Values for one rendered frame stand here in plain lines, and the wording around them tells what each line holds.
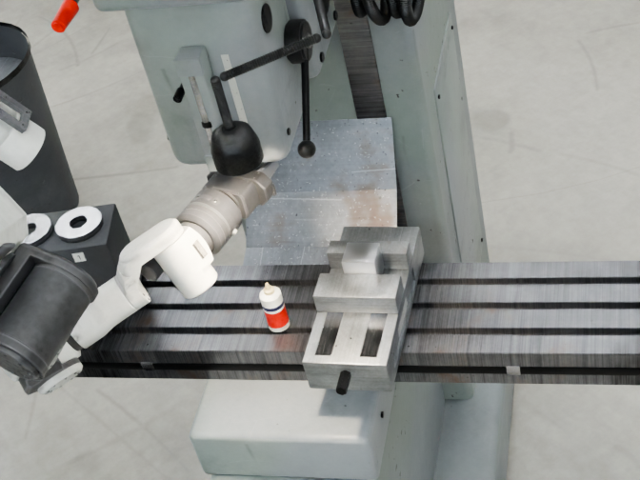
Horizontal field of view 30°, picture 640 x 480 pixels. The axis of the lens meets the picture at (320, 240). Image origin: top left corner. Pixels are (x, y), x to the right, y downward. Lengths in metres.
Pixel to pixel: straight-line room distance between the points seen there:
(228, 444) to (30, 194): 1.99
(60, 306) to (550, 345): 0.89
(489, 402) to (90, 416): 1.18
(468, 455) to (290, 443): 0.79
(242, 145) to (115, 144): 2.81
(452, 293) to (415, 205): 0.37
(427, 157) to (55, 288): 1.05
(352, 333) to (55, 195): 2.17
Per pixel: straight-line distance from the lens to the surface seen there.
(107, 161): 4.40
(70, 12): 1.65
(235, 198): 1.96
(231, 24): 1.76
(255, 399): 2.23
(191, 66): 1.77
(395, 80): 2.33
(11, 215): 1.67
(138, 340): 2.30
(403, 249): 2.15
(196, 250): 1.89
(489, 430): 2.90
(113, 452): 3.38
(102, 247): 2.24
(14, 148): 1.61
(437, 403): 2.87
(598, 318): 2.14
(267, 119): 1.85
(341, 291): 2.10
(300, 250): 2.45
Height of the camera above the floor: 2.45
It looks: 40 degrees down
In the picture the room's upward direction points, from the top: 15 degrees counter-clockwise
